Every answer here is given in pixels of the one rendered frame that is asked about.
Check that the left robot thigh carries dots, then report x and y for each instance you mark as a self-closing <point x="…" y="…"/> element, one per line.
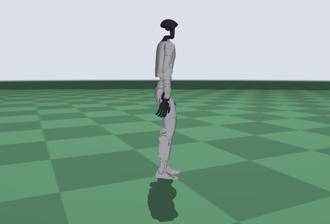
<point x="162" y="129"/>

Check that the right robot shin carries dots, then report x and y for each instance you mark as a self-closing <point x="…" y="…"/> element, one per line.
<point x="164" y="152"/>

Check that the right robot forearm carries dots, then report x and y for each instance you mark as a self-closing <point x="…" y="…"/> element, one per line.
<point x="167" y="82"/>

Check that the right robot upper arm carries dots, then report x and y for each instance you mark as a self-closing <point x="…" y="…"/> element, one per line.
<point x="168" y="55"/>

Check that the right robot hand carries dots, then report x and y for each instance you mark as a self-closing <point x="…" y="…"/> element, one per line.
<point x="164" y="106"/>

